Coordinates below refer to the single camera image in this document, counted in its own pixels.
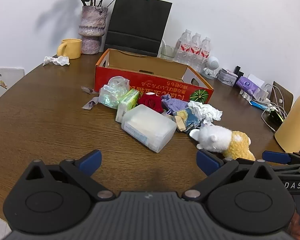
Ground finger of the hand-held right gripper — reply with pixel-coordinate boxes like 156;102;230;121
262;151;300;166

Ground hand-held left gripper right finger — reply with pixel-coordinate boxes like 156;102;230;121
183;149;278;202

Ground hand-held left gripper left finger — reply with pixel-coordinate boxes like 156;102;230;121
22;149;115;202

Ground translucent plastic box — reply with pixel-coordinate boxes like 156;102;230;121
121;104;177;153

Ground purple knitted pouch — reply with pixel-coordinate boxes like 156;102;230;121
161;94;190;113

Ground iridescent plastic bag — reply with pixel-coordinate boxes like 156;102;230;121
98;76;130;109

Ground orange cardboard box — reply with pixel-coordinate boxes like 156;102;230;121
94;48;214;105

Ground person's right hand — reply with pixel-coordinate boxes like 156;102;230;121
289;212;300;240

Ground white and yellow plush toy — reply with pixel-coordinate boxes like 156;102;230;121
189;124;256;161

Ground yellow conical lamp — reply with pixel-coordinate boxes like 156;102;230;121
274;86;300;153

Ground black and green gadget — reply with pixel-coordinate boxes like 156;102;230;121
268;110;284;123

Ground blue snack packet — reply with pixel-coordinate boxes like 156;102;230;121
172;107;203;133

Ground crumpled white tissue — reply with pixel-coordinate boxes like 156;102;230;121
188;100;223;124
43;55;70;66

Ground torn paper scrap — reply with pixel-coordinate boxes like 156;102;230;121
81;86;98;95
81;97;100;110

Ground blue face mask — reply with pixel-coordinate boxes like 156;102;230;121
250;100;268;110

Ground brown chair back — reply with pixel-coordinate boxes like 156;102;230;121
269;81;294;113

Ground white power strip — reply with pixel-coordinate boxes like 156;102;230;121
240;84;272;105

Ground green tissue pack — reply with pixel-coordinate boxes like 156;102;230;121
115;88;140;123

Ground purple tissue packet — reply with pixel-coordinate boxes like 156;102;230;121
236;74;265;95

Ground red fabric rose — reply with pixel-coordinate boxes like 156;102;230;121
137;93;164;113

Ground grey small box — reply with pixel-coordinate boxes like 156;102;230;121
216;68;238;87

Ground white robot figure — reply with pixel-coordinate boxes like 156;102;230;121
203;56;220;80

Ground clear water bottle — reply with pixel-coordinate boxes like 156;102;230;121
175;29;192;64
189;32;203;68
199;37;212;72

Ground yellow mug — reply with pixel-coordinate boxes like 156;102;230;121
56;39;82;59

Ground clear glass cup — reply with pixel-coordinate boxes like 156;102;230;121
160;40;177;61

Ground white printed card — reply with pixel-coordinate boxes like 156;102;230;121
0;67;25;100

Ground mottled purple ceramic vase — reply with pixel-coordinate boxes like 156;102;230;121
78;5;108;55

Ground black paper bag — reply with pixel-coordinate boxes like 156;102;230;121
104;0;173;57

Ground white cables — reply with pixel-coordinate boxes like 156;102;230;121
262;84;288;132

